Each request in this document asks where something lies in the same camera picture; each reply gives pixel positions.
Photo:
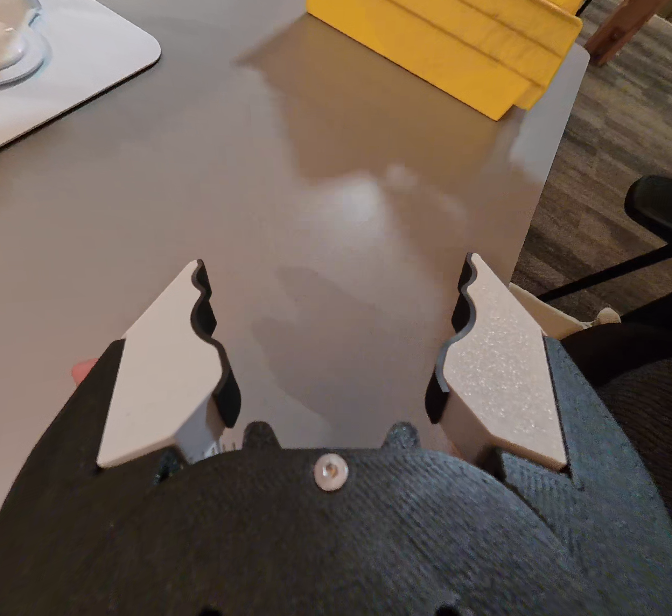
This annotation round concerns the black office chair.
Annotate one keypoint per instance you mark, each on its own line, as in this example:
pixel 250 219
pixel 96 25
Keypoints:
pixel 651 206

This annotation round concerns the person's black sweater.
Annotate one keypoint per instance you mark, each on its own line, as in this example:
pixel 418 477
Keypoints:
pixel 630 374

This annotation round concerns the person's left hand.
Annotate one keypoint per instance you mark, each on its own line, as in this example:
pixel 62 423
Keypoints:
pixel 84 370

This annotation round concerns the white document stand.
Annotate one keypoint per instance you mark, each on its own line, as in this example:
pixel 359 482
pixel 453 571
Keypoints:
pixel 94 49

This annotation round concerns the grey desk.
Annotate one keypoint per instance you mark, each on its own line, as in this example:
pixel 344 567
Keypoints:
pixel 262 180

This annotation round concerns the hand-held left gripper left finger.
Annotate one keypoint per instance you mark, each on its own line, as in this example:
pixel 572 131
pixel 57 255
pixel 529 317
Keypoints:
pixel 162 374

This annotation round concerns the wooden table leg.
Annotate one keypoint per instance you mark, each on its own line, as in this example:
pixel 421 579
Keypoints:
pixel 630 12

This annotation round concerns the yellow plastic bin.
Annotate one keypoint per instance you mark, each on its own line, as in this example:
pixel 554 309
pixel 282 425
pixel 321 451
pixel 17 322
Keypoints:
pixel 446 12

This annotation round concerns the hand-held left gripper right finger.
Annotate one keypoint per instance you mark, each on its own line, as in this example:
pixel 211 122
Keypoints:
pixel 504 374

